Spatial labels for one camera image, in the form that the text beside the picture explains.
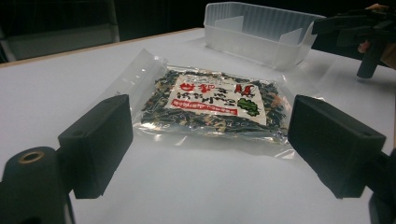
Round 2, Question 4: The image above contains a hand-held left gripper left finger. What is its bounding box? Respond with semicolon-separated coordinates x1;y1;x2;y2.
57;93;134;200

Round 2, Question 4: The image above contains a translucent plastic container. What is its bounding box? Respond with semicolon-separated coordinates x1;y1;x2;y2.
203;1;327;72

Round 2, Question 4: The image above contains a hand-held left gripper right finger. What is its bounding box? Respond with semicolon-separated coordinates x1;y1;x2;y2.
288;94;388;200

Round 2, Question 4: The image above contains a clear packet of dried seaweed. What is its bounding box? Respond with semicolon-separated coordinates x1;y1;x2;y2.
92;48;325;161

